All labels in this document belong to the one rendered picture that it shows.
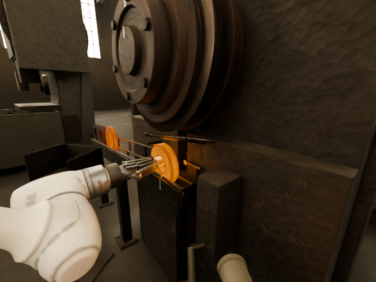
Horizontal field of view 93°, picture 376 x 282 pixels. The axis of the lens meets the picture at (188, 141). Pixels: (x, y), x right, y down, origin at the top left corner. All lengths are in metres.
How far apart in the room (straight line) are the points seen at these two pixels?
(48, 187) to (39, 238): 0.16
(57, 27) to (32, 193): 2.83
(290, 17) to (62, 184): 0.64
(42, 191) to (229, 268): 0.44
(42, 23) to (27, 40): 0.29
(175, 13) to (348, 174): 0.46
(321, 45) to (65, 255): 0.60
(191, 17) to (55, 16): 2.89
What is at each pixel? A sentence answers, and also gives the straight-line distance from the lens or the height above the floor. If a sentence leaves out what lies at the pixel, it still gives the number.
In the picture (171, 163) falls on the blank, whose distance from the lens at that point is 0.61.
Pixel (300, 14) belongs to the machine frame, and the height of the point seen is 1.17.
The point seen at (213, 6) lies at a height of 1.17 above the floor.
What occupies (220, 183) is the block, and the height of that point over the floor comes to 0.80.
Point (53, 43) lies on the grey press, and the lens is 3.17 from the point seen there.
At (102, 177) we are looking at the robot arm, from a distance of 0.56.
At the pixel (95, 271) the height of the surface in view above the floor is 0.01.
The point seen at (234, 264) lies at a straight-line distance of 0.42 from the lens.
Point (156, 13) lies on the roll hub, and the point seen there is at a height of 1.17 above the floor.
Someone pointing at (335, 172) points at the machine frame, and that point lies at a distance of 0.43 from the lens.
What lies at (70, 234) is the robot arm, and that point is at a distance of 0.41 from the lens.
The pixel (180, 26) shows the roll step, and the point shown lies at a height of 1.15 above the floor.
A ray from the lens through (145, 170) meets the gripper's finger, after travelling 0.60.
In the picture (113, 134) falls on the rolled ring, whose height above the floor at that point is 0.74.
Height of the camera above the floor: 1.01
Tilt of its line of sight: 16 degrees down
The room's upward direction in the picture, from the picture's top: straight up
